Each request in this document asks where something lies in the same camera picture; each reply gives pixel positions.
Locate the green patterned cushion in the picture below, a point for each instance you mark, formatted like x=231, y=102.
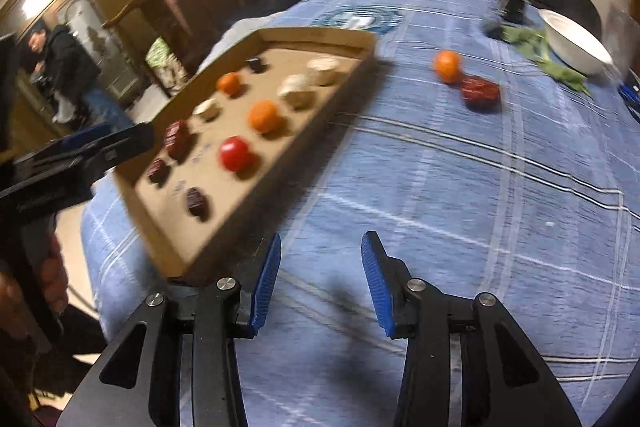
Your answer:
x=165, y=59

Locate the blue plaid tablecloth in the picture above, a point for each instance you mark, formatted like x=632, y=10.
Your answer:
x=450, y=207

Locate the green leaves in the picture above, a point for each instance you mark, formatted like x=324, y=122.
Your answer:
x=530, y=44

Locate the white bowl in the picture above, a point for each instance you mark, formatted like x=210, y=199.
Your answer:
x=575, y=47

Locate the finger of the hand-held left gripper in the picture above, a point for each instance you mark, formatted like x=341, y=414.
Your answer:
x=130, y=144
x=75, y=141

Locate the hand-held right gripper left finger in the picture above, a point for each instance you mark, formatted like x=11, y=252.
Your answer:
x=265, y=277

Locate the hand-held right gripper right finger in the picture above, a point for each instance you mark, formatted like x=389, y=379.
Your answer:
x=375, y=277

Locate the cardboard tray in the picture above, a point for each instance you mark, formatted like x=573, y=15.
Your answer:
x=235, y=192

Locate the blue pen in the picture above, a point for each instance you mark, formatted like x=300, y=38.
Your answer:
x=631, y=93

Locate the small orange kumquat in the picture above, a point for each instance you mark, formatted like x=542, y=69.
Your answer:
x=447, y=66
x=264, y=117
x=230, y=83

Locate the red tomato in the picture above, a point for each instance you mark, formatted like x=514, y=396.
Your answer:
x=235, y=153

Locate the person's left hand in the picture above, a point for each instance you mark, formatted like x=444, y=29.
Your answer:
x=54, y=277

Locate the small black device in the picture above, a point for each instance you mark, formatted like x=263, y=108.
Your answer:
x=514, y=6

